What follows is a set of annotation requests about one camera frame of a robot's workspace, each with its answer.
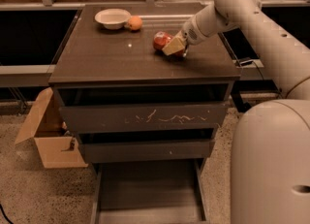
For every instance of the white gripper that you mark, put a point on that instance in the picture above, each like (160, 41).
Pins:
(191, 34)

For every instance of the top drawer dark front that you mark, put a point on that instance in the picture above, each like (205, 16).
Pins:
(135, 118)

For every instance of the open bottom drawer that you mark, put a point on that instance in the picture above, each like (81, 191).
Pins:
(152, 192)

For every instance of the dark brown drawer cabinet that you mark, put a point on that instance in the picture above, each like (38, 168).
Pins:
(99, 68)

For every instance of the orange fruit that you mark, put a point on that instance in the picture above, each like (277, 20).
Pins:
(135, 23)

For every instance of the black plug on ledge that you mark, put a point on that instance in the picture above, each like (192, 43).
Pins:
(243, 62)

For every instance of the drawer dark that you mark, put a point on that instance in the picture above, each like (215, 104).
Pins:
(135, 118)
(146, 151)

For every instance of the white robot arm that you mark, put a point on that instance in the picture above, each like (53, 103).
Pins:
(270, 161)

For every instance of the white bowl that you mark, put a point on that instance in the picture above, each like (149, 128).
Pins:
(112, 19)

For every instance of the middle drawer dark front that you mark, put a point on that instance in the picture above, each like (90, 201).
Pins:
(146, 151)

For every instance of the black metal stand leg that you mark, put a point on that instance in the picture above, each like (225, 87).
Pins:
(240, 105)

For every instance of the open cardboard box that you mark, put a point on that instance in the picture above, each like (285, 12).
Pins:
(44, 124)

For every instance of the red coke can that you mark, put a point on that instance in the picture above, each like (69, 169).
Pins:
(160, 39)

